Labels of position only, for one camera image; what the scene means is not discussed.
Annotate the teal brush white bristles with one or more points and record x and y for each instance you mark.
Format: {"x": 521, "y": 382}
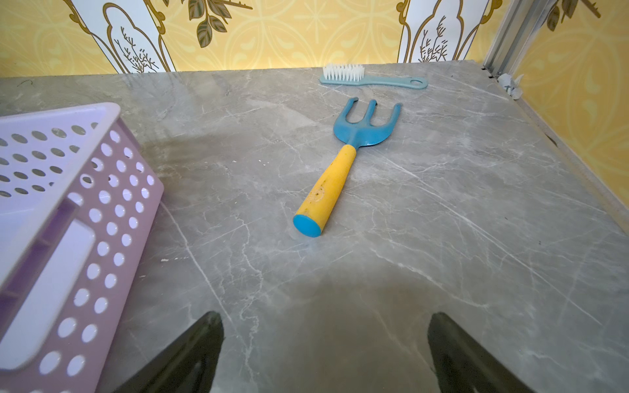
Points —
{"x": 354, "y": 75}

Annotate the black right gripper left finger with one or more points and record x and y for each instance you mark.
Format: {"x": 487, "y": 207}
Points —
{"x": 188, "y": 364}

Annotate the blue yellow garden fork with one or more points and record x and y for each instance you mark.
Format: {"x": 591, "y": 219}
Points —
{"x": 313, "y": 214}

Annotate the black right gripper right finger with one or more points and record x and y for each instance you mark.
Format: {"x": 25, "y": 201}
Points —
{"x": 462, "y": 364}

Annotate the purple perforated plastic basket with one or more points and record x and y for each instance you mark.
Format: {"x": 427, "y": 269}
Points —
{"x": 77, "y": 205}

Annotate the aluminium frame post right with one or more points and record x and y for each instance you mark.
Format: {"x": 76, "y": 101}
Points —
{"x": 518, "y": 30}

